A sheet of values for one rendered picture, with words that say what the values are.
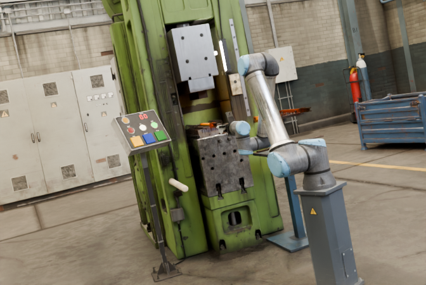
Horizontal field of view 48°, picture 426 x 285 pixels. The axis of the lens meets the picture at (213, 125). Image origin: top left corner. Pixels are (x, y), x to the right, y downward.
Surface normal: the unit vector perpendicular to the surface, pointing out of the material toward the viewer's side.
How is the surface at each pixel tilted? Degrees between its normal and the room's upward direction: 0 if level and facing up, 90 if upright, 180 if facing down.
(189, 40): 90
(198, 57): 90
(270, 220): 90
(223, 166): 90
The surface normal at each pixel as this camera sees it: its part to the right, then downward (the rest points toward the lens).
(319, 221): -0.72, 0.18
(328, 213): -0.04, 0.07
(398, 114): -0.86, 0.18
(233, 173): 0.29, 0.00
